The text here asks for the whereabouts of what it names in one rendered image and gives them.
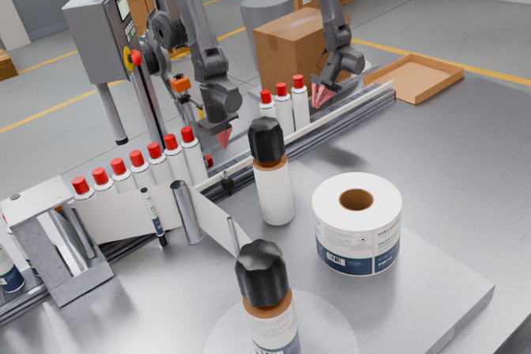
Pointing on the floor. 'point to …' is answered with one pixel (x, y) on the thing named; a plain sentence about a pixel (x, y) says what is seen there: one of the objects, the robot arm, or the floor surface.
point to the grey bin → (265, 12)
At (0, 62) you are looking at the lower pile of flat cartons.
